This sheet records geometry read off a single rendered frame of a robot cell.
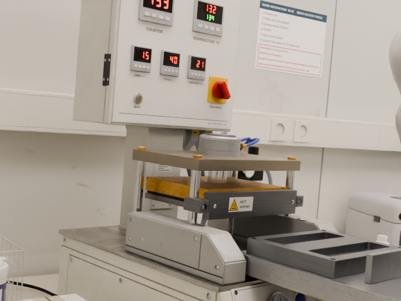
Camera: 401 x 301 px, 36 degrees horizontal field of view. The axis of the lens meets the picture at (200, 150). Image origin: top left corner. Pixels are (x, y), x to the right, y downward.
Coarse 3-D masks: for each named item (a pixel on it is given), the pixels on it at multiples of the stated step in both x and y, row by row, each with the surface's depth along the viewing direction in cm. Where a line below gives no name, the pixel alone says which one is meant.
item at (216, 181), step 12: (156, 180) 113; (168, 180) 112; (180, 180) 113; (204, 180) 117; (216, 180) 115; (228, 180) 121; (240, 180) 123; (156, 192) 114; (168, 192) 111; (180, 192) 108; (180, 204) 108
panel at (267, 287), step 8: (240, 288) 94; (248, 288) 95; (256, 288) 96; (264, 288) 97; (272, 288) 98; (280, 288) 100; (232, 296) 92; (240, 296) 93; (248, 296) 94; (256, 296) 95; (264, 296) 97; (288, 296) 100; (296, 296) 101
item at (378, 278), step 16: (256, 256) 95; (368, 256) 84; (384, 256) 86; (400, 256) 89; (256, 272) 94; (272, 272) 92; (288, 272) 90; (304, 272) 88; (368, 272) 84; (384, 272) 86; (400, 272) 89; (288, 288) 92; (304, 288) 87; (320, 288) 85; (336, 288) 84; (352, 288) 82; (368, 288) 81; (384, 288) 82; (400, 288) 83
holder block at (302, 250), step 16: (256, 240) 96; (272, 240) 98; (288, 240) 101; (304, 240) 104; (320, 240) 100; (336, 240) 101; (352, 240) 102; (368, 240) 103; (272, 256) 93; (288, 256) 91; (304, 256) 89; (320, 256) 87; (336, 256) 88; (352, 256) 89; (320, 272) 87; (336, 272) 86; (352, 272) 88
